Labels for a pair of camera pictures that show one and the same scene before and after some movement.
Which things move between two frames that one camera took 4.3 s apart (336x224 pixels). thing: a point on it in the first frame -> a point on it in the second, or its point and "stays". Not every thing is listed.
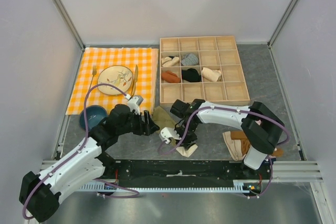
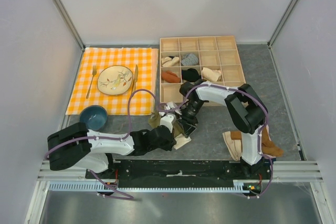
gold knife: [135, 80] stays
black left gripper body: [134, 124] -> [165, 145]
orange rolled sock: [169, 76] stays
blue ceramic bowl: [94, 113] stays
